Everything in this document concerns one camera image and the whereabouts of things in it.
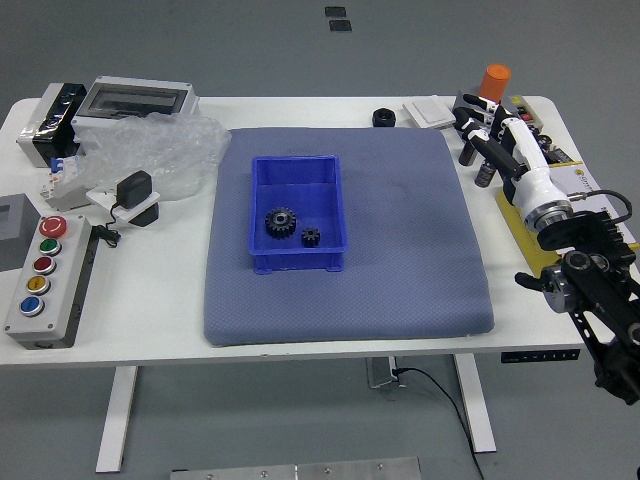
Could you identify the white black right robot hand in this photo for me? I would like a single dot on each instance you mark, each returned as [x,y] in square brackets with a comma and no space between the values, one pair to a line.
[535,182]

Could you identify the small black gear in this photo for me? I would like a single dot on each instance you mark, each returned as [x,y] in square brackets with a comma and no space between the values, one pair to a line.
[311,238]

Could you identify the big black gear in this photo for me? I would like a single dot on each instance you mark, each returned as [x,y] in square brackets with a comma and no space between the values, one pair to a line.
[276,227]

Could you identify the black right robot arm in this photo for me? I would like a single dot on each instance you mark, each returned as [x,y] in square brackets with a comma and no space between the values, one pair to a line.
[595,280]

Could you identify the yellow white cardboard box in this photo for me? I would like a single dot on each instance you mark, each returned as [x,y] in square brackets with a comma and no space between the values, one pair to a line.
[517,222]

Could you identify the under-table power box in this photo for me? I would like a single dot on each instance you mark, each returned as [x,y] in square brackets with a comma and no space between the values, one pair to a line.
[380,372]

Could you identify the grey distribution box clear cover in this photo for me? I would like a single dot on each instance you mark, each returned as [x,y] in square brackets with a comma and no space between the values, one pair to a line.
[135,100]

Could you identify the grey push-button control box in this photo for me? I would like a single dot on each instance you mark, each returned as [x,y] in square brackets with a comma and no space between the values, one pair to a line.
[45,300]

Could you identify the plain grey box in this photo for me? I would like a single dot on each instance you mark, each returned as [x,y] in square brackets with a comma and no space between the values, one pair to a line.
[15,235]

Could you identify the dark brown cylindrical capacitor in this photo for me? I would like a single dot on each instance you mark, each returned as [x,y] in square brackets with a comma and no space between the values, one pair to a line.
[467,156]
[546,142]
[484,176]

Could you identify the grey block holder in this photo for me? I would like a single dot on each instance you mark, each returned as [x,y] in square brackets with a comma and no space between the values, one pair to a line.
[511,107]

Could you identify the orange cylinder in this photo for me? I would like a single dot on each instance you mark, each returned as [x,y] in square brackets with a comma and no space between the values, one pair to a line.
[494,82]

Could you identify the blue-grey padded mat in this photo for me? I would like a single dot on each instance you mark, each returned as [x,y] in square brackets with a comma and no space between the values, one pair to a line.
[400,250]

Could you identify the black table control panel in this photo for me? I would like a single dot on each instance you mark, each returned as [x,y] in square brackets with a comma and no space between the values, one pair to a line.
[540,356]

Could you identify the white table leg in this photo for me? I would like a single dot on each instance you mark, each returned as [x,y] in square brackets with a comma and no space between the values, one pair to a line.
[475,405]
[117,420]

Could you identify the blue plastic bin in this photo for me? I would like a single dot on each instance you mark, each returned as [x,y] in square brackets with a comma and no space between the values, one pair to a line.
[300,175]

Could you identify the dark floor outlet cover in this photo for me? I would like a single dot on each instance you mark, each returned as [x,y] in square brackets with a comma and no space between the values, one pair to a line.
[340,26]
[335,11]

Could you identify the silver metal plate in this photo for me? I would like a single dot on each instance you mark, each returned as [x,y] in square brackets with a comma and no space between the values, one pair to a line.
[300,471]

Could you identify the clear plastic bag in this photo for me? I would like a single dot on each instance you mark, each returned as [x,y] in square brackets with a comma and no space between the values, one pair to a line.
[160,150]

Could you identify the black power adapter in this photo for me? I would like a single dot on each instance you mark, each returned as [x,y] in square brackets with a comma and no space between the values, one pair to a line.
[134,189]

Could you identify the white flat plate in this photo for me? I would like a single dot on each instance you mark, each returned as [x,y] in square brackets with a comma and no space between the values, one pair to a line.
[102,196]

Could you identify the white circuit breaker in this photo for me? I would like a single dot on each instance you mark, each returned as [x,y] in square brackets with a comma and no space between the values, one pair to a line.
[62,187]

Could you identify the white red-button switch box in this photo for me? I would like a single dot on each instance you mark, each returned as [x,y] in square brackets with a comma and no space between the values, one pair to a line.
[525,107]

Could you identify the white wall switch panel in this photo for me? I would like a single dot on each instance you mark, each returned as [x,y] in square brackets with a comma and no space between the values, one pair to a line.
[430,113]

